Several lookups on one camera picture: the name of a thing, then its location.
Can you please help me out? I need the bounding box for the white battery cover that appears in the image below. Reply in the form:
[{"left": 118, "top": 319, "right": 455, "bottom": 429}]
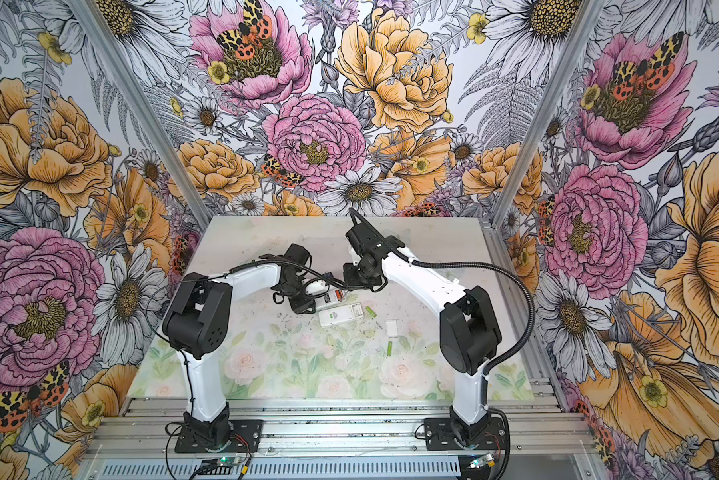
[{"left": 385, "top": 320, "right": 399, "bottom": 338}]

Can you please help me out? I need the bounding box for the red white remote control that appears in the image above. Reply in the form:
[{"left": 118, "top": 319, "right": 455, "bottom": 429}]
[{"left": 305, "top": 279, "right": 346, "bottom": 304}]

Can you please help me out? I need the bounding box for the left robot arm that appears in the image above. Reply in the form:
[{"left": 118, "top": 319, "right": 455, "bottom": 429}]
[{"left": 163, "top": 244, "right": 336, "bottom": 453}]

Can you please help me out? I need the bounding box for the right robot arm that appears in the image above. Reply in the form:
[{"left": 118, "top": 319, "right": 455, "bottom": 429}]
[{"left": 343, "top": 216, "right": 503, "bottom": 448}]

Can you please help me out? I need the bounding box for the left circuit board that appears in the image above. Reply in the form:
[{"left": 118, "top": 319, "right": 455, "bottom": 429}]
[{"left": 201, "top": 456, "right": 246, "bottom": 470}]

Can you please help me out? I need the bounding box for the circuit board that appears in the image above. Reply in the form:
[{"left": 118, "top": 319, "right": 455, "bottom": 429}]
[
  {"left": 201, "top": 456, "right": 246, "bottom": 470},
  {"left": 469, "top": 453, "right": 495, "bottom": 469}
]

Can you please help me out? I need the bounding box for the right circuit board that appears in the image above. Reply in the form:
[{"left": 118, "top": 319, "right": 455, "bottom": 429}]
[{"left": 469, "top": 453, "right": 495, "bottom": 469}]

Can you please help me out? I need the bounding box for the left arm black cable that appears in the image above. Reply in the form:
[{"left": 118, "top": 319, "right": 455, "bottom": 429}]
[{"left": 154, "top": 253, "right": 352, "bottom": 457}]

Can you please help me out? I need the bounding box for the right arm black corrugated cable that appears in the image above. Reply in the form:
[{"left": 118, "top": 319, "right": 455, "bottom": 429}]
[{"left": 348, "top": 208, "right": 535, "bottom": 480}]

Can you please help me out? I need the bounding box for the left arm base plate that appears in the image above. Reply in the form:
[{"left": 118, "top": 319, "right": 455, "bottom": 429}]
[{"left": 174, "top": 419, "right": 264, "bottom": 454}]

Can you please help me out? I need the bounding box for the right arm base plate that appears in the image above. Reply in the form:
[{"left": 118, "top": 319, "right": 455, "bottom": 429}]
[{"left": 423, "top": 414, "right": 509, "bottom": 451}]

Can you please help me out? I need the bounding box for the aluminium frame rail front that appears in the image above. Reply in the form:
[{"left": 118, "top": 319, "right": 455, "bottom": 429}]
[{"left": 90, "top": 398, "right": 595, "bottom": 458}]

